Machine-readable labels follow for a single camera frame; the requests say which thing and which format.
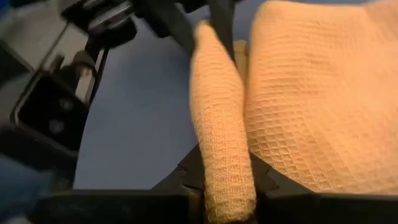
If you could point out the person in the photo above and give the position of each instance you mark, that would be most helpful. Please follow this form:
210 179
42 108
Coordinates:
18 186

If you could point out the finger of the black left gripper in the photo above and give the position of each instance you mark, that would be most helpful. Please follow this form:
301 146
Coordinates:
168 18
224 18

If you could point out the yellow waffle towel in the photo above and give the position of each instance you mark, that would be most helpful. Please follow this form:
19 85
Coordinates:
311 93

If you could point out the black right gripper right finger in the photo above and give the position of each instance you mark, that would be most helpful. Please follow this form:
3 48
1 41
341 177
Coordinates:
326 208

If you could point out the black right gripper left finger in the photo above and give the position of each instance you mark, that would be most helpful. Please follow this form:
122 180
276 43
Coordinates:
124 207

